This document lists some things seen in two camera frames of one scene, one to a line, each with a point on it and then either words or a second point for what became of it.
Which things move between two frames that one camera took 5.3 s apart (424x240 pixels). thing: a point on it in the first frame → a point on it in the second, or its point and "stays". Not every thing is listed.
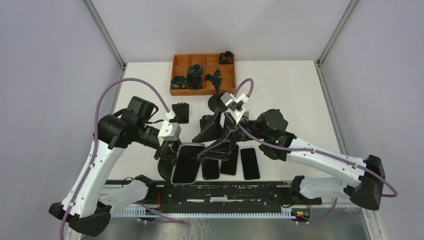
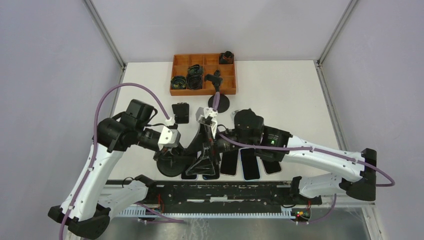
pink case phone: [185, 167] → [271, 167]
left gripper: [170, 149] stays
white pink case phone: [229, 167] stays
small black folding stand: [181, 111] stays
